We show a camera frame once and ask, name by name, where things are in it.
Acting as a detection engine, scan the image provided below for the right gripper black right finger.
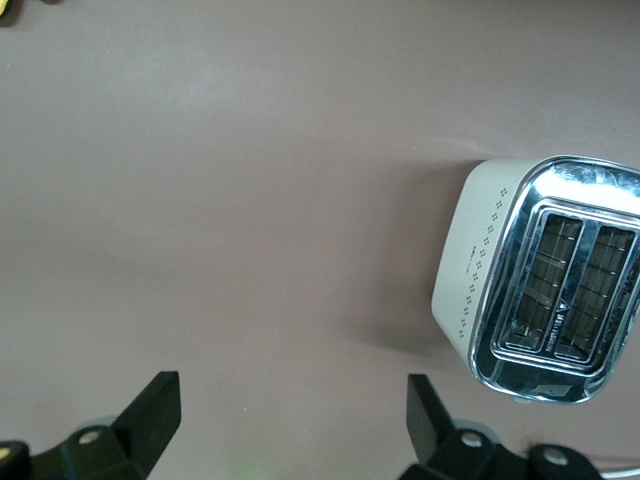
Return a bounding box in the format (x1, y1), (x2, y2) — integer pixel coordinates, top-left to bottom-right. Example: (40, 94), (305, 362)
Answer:
(399, 373), (601, 480)

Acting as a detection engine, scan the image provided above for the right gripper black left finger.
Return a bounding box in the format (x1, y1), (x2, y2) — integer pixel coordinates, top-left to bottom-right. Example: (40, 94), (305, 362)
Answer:
(0, 370), (182, 480)

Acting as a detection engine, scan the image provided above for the white and chrome toaster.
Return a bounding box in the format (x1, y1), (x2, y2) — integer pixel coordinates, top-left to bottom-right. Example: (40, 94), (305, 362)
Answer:
(430, 154), (640, 405)

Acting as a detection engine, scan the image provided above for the brown table cover mat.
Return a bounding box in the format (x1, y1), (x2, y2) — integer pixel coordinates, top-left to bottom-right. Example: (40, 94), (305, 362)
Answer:
(0, 0), (640, 480)

